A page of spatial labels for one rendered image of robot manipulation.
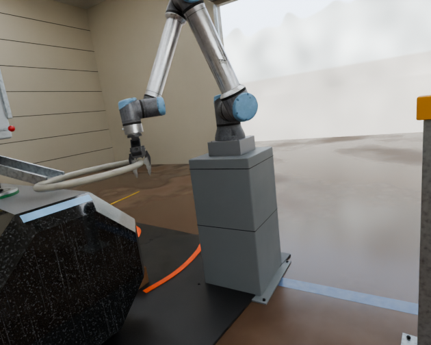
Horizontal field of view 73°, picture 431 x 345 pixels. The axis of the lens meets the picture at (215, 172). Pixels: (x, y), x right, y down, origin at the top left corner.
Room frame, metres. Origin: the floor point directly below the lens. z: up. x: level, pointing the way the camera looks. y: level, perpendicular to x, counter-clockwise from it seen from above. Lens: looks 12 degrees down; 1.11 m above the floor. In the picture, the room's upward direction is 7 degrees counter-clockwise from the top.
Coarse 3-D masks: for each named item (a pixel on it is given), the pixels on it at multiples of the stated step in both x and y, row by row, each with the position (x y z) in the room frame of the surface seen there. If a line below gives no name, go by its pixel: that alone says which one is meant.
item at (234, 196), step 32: (192, 160) 1.73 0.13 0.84; (224, 160) 1.61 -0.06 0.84; (256, 160) 1.63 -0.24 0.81; (224, 192) 1.62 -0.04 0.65; (256, 192) 1.59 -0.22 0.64; (224, 224) 1.64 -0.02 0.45; (256, 224) 1.56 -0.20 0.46; (224, 256) 1.65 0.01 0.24; (256, 256) 1.54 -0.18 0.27; (256, 288) 1.55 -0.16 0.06
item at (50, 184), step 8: (128, 160) 1.54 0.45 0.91; (136, 160) 1.46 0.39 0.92; (88, 168) 1.56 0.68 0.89; (96, 168) 1.57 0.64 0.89; (104, 168) 1.58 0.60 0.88; (120, 168) 1.21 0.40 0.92; (128, 168) 1.24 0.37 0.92; (136, 168) 1.30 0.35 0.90; (56, 176) 1.44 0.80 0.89; (64, 176) 1.47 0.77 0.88; (72, 176) 1.50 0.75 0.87; (88, 176) 1.14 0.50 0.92; (96, 176) 1.14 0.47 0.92; (104, 176) 1.16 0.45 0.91; (112, 176) 1.18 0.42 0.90; (40, 184) 1.28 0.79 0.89; (48, 184) 1.14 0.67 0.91; (56, 184) 1.12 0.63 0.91; (64, 184) 1.12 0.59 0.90; (72, 184) 1.12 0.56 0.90; (80, 184) 1.12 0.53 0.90
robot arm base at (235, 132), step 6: (222, 126) 1.75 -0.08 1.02; (228, 126) 1.74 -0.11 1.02; (234, 126) 1.74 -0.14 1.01; (240, 126) 1.77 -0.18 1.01; (216, 132) 1.79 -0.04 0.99; (222, 132) 1.74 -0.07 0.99; (228, 132) 1.73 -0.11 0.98; (234, 132) 1.73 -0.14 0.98; (240, 132) 1.75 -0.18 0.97; (216, 138) 1.77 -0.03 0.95; (222, 138) 1.73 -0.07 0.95; (228, 138) 1.72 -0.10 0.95; (234, 138) 1.72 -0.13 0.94; (240, 138) 1.73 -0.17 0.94
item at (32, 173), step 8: (0, 160) 1.58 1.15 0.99; (8, 160) 1.56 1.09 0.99; (16, 160) 1.55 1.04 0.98; (0, 168) 1.44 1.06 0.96; (8, 168) 1.42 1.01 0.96; (16, 168) 1.54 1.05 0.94; (24, 168) 1.54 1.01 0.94; (32, 168) 1.52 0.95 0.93; (40, 168) 1.51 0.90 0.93; (48, 168) 1.49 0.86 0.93; (8, 176) 1.43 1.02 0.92; (16, 176) 1.41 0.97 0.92; (24, 176) 1.40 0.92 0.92; (32, 176) 1.38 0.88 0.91; (40, 176) 1.37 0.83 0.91; (48, 176) 1.50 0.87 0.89
